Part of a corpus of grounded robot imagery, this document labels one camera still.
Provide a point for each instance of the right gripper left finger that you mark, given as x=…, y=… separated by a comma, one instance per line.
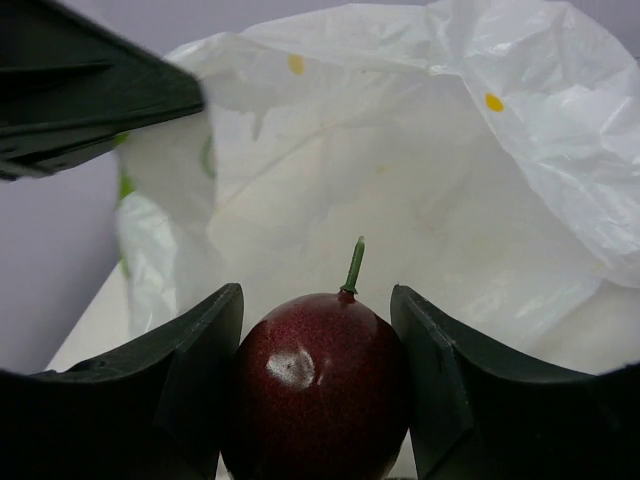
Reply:
x=151, y=408

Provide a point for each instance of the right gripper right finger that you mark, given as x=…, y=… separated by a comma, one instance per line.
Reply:
x=483, y=410

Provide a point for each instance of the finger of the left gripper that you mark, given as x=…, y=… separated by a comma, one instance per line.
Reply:
x=69, y=87

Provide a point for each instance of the white lemon-print plastic bag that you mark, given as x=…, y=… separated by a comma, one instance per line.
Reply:
x=486, y=151

